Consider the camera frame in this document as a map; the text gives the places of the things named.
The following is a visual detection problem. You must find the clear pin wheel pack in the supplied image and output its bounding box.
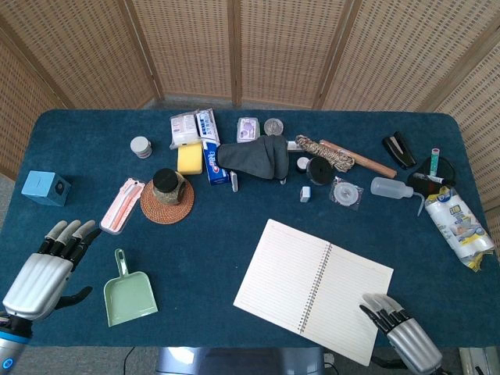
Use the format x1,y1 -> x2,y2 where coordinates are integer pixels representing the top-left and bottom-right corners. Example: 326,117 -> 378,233
328,176 -> 364,212

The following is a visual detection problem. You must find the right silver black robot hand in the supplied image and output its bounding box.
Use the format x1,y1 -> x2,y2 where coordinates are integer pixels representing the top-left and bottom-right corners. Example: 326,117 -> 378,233
359,292 -> 445,374

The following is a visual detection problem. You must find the round clear glass lid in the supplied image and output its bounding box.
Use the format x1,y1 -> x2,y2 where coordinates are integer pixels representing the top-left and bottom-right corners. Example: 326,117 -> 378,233
263,118 -> 285,138

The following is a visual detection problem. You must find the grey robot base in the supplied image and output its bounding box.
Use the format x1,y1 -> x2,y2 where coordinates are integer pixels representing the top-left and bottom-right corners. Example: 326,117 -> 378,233
155,346 -> 326,375

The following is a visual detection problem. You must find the black round dish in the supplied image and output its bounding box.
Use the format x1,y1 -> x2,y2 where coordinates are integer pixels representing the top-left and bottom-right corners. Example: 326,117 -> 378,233
406,157 -> 457,195

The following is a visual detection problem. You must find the wrapped paper towel roll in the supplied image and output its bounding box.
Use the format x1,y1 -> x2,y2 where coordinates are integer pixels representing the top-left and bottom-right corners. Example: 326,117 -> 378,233
424,186 -> 496,273

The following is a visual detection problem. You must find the beige black rope bundle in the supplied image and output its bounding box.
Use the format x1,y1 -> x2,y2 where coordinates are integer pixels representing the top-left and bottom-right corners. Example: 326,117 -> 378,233
295,134 -> 355,173

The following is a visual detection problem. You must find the pink toothbrush pack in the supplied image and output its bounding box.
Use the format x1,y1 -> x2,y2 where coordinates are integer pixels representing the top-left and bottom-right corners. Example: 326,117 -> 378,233
99,177 -> 145,236

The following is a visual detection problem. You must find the white cotton pads pack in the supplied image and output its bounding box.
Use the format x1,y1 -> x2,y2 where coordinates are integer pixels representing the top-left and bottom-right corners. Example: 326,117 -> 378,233
169,112 -> 200,150

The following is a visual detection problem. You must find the purple white plastic box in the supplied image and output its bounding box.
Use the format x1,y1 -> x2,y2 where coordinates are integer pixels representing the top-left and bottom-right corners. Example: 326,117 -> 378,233
236,117 -> 261,144

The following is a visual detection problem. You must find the dark grey cloth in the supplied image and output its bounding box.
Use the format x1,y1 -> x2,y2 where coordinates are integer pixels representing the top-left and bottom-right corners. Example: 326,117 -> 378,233
216,134 -> 291,180

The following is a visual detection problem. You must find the blue toothpaste box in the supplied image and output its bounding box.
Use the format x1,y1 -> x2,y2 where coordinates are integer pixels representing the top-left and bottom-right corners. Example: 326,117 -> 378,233
202,140 -> 231,187

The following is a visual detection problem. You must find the black round tape roll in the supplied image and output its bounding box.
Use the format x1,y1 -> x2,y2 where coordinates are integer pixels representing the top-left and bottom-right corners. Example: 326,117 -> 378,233
305,156 -> 335,186

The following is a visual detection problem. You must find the green plastic dustpan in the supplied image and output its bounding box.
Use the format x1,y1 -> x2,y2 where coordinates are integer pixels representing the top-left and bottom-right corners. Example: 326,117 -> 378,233
103,248 -> 159,327

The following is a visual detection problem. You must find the glass jar black lid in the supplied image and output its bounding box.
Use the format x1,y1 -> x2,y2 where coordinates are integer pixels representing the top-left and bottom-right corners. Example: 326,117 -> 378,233
152,168 -> 186,206

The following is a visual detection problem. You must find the blue carpet table cover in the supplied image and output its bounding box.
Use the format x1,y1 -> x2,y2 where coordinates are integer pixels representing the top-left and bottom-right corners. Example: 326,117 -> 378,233
0,109 -> 500,348

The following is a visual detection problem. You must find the white spiral notebook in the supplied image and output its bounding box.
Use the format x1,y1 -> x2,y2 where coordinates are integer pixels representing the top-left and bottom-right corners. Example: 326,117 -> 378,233
233,218 -> 395,367

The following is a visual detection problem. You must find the clear plastic squeeze bottle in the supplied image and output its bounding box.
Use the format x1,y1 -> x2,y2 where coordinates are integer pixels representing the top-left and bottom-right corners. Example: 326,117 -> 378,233
370,176 -> 427,216

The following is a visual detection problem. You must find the blue cube box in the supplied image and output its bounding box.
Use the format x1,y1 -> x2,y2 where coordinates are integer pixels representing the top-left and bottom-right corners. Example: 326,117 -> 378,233
20,170 -> 72,207

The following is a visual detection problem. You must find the wooden rolling stick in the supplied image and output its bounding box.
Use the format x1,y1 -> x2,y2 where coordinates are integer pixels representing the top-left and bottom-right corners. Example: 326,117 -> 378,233
319,139 -> 398,179

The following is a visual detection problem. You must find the woven bamboo folding screen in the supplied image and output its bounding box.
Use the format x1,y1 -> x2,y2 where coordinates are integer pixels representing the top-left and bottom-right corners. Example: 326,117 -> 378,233
0,0 -> 500,220

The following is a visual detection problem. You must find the small white jar grey lid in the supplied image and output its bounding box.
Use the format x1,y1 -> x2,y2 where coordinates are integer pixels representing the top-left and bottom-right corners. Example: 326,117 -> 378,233
130,136 -> 152,159

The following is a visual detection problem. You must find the brown woven rattan coaster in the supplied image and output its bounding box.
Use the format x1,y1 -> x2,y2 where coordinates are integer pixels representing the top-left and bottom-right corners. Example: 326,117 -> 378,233
139,178 -> 195,225

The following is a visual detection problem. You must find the blue white paper pack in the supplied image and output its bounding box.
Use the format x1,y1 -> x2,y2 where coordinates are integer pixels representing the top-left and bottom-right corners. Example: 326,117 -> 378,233
194,108 -> 220,145

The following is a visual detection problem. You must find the yellow sponge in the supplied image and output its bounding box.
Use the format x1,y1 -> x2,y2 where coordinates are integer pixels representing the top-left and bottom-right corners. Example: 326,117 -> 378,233
177,142 -> 204,176

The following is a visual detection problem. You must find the black floor cable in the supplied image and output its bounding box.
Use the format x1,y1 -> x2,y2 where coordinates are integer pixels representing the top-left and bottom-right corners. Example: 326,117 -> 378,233
123,346 -> 136,375

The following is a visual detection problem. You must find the black stapler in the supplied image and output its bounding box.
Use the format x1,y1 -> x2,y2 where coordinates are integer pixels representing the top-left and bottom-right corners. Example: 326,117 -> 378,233
381,131 -> 417,170

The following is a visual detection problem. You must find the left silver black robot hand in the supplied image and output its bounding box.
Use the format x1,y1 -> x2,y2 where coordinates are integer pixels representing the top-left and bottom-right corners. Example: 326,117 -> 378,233
2,219 -> 102,322

